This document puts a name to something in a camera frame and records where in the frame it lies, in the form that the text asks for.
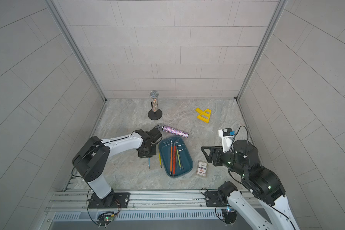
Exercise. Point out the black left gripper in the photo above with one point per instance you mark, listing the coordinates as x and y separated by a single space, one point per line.
144 155

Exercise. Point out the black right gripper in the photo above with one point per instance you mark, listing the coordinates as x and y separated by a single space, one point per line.
219 151

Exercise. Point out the orange sleeved hex key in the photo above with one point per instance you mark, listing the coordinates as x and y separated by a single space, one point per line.
171 158

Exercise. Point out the red sleeved hex key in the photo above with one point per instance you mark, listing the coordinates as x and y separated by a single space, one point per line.
174 159

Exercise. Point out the green sleeved hex key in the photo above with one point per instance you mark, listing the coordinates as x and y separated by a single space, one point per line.
178 157

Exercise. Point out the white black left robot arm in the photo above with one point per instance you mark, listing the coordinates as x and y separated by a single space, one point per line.
91 159

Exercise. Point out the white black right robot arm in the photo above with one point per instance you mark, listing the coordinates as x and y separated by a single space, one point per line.
242 158

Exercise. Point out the teal plastic storage tray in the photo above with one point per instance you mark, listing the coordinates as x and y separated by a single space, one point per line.
186 158

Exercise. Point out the small framed card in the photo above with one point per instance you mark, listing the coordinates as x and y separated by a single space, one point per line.
202 168

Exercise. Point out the purple glitter microphone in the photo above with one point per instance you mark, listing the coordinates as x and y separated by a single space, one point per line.
173 130

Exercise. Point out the silver microphone on black stand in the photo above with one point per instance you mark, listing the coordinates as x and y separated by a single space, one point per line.
155 113

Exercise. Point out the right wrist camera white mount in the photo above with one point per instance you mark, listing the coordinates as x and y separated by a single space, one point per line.
227 135

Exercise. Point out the yellow plastic triangle bracket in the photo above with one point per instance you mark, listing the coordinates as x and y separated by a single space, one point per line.
204 115

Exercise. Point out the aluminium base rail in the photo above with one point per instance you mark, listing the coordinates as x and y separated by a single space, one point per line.
140 205

